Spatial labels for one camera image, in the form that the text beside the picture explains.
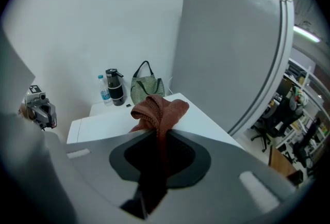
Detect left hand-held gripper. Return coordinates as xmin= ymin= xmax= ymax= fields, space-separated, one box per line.
xmin=24 ymin=84 xmax=58 ymax=131

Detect green striped tote bag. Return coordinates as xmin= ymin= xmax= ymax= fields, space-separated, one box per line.
xmin=130 ymin=60 xmax=166 ymax=105

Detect ceiling tube light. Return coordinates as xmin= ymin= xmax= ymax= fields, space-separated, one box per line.
xmin=293 ymin=25 xmax=322 ymax=43

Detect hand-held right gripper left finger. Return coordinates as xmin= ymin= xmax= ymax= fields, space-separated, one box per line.
xmin=0 ymin=25 xmax=79 ymax=224

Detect brown cloth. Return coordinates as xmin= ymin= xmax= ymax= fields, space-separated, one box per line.
xmin=128 ymin=93 xmax=190 ymax=216

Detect brown wooden desk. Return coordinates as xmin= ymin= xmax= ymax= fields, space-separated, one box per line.
xmin=268 ymin=144 xmax=299 ymax=180

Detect clear plastic water bottle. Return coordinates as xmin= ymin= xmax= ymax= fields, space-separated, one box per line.
xmin=97 ymin=74 xmax=112 ymax=107

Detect white shelving unit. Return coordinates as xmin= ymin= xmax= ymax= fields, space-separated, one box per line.
xmin=273 ymin=59 xmax=329 ymax=167

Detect black insulated bottle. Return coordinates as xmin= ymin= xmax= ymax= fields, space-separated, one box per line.
xmin=105 ymin=68 xmax=126 ymax=107

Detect black office chair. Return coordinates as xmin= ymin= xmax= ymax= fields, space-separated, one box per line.
xmin=250 ymin=96 xmax=297 ymax=153

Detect grey refrigerator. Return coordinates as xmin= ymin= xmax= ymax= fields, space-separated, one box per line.
xmin=170 ymin=0 xmax=295 ymax=138

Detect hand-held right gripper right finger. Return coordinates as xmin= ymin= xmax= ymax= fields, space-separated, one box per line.
xmin=64 ymin=130 xmax=298 ymax=224

